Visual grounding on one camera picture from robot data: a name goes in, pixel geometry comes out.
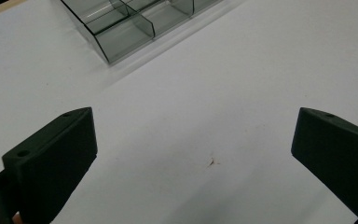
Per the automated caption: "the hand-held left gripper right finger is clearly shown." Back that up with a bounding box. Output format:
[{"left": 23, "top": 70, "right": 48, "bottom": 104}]
[{"left": 290, "top": 106, "right": 358, "bottom": 224}]

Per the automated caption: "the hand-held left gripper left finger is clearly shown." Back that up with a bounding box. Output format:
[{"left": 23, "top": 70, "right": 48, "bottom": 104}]
[{"left": 1, "top": 106, "right": 99, "bottom": 224}]

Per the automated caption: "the clear grey compartment organizer box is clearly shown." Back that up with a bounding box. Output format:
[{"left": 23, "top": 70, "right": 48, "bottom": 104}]
[{"left": 60, "top": 0, "right": 225, "bottom": 64}]

